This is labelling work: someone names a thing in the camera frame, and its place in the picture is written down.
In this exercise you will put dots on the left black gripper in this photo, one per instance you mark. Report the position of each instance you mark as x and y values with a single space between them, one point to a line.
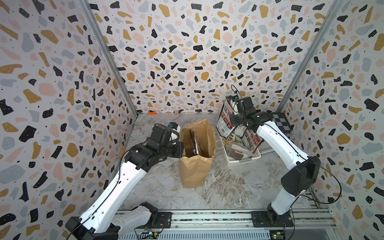
180 146

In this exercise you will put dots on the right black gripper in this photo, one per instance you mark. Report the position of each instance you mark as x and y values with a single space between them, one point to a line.
232 119

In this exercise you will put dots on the black condiment packet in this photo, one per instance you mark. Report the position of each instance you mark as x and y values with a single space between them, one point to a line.
224 125
195 146

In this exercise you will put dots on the white plastic basket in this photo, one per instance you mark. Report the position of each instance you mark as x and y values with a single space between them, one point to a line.
236 138

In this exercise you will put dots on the clear bag red packet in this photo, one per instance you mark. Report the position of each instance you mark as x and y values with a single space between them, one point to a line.
237 152

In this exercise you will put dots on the brown paper bag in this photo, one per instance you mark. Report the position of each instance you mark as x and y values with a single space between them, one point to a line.
193 170

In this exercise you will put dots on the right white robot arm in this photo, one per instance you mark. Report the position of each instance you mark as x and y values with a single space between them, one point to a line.
303 169

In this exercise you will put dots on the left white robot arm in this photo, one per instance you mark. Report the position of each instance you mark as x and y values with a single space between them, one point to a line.
100 221

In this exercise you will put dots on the black white checkerboard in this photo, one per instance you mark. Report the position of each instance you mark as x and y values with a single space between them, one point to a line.
281 121

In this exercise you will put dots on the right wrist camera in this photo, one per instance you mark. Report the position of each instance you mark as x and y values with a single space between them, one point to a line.
236 104

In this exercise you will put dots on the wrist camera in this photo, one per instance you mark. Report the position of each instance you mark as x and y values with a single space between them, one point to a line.
236 104
175 132

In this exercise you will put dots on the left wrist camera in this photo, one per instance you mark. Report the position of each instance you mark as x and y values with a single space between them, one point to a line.
175 132

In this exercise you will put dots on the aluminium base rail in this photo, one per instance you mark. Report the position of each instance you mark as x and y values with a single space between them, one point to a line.
302 224

